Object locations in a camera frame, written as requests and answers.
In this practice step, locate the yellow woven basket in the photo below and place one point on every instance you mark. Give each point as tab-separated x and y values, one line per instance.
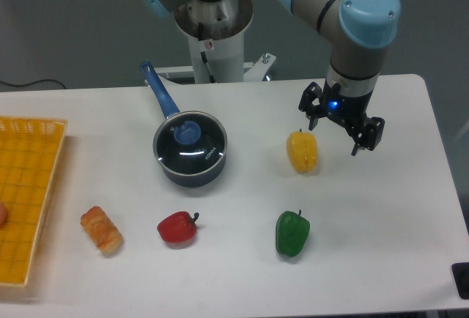
30	152

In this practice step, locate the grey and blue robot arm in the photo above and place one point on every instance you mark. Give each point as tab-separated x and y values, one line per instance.
359	31

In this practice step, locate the golden bread roll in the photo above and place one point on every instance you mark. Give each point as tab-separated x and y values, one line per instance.
101	230

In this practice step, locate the dark saucepan with blue handle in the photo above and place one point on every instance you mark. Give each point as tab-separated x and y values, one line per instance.
169	109

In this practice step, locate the black device at table edge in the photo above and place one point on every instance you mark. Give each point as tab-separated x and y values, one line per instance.
461	277

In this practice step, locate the yellow bell pepper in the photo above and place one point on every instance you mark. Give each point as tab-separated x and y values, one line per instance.
302	151

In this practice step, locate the green bell pepper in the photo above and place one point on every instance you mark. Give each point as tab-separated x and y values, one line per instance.
292	232

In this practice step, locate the glass lid with blue knob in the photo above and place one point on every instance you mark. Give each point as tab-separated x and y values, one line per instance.
190	142

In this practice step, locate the red bell pepper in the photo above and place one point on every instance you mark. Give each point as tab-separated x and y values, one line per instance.
178	227

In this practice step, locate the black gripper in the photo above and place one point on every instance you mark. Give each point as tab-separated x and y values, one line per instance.
349	112

